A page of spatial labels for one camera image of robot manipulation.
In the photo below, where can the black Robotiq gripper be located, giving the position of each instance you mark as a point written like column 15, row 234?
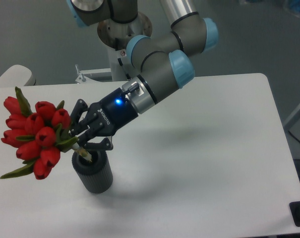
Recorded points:
column 105, row 118

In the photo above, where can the red tulip bouquet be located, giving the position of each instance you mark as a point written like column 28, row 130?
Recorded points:
column 40, row 137

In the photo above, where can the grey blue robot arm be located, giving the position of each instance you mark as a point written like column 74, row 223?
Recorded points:
column 160, row 66

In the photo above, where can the dark grey ribbed vase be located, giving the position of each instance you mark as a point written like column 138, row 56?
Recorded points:
column 97, row 175

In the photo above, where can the white chair back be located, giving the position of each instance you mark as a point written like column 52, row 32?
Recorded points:
column 17, row 75

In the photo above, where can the blue object top right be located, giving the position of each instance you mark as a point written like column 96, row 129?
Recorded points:
column 294, row 7

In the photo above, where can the white pedestal base frame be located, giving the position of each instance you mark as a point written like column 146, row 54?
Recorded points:
column 95, row 74

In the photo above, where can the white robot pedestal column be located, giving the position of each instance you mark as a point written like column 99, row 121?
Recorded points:
column 115, row 37

